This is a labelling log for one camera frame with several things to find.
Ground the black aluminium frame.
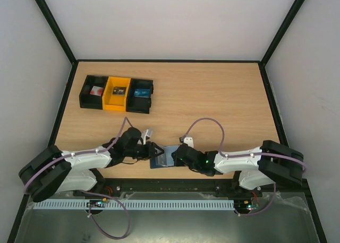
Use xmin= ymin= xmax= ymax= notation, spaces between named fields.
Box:
xmin=7 ymin=0 xmax=327 ymax=242

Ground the white red card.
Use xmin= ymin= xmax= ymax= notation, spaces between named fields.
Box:
xmin=90 ymin=86 xmax=103 ymax=97

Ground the black bin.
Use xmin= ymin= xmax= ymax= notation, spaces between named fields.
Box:
xmin=126 ymin=79 xmax=154 ymax=114
xmin=79 ymin=75 xmax=108 ymax=110

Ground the blue card holder wallet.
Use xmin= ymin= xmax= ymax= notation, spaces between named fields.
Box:
xmin=149 ymin=145 xmax=180 ymax=169

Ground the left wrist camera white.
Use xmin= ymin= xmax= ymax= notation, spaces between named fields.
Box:
xmin=141 ymin=128 xmax=153 ymax=144

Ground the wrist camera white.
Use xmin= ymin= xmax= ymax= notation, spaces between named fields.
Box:
xmin=141 ymin=128 xmax=153 ymax=144
xmin=180 ymin=136 xmax=194 ymax=148

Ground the light blue slotted cable duct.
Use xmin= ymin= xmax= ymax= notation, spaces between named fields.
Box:
xmin=33 ymin=199 xmax=234 ymax=211

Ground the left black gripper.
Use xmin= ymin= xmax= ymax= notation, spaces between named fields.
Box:
xmin=125 ymin=142 xmax=165 ymax=161

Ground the left black bin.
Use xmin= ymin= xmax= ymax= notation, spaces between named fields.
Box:
xmin=79 ymin=75 xmax=108 ymax=110

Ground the black VIP credit card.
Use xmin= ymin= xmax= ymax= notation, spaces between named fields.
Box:
xmin=112 ymin=86 xmax=126 ymax=96

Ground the blue white credit card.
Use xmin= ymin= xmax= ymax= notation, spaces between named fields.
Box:
xmin=134 ymin=89 xmax=150 ymax=98

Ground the yellow middle bin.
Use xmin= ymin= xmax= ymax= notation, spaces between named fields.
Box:
xmin=103 ymin=76 xmax=131 ymax=112

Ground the grey metal sheet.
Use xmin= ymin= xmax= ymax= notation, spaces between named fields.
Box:
xmin=15 ymin=193 xmax=319 ymax=242

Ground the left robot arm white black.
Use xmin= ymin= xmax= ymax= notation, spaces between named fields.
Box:
xmin=19 ymin=127 xmax=165 ymax=202

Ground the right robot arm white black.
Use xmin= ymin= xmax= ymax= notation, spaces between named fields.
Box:
xmin=172 ymin=140 xmax=306 ymax=196

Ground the right black bin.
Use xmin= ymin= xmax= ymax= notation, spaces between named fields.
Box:
xmin=126 ymin=79 xmax=154 ymax=114

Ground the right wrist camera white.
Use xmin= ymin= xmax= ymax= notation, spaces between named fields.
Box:
xmin=180 ymin=136 xmax=194 ymax=148

